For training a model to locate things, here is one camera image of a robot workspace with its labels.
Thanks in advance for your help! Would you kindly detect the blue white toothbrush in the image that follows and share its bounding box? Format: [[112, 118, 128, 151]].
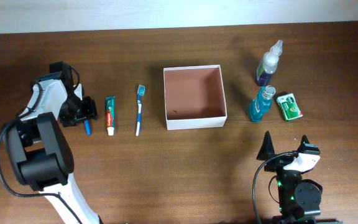
[[135, 85, 145, 136]]

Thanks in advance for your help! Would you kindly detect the green soap packet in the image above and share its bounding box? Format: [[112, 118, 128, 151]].
[[276, 93, 303, 122]]

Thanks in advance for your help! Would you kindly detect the blue mouthwash bottle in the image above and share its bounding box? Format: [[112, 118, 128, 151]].
[[249, 85, 276, 123]]

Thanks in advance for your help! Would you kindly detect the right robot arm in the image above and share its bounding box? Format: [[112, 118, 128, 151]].
[[252, 131, 340, 224]]

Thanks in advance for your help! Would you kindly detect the green toothpaste tube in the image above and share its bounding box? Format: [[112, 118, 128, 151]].
[[105, 96, 115, 136]]

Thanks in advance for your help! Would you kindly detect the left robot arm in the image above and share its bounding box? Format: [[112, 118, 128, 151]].
[[0, 62, 102, 223]]

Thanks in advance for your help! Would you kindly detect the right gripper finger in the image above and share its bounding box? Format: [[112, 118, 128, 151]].
[[256, 131, 275, 161], [298, 135, 310, 152]]

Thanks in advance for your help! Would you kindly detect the white cardboard box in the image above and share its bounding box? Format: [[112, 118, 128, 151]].
[[163, 65, 227, 131]]

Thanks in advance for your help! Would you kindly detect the blue disposable razor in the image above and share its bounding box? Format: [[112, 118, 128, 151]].
[[84, 120, 91, 136]]

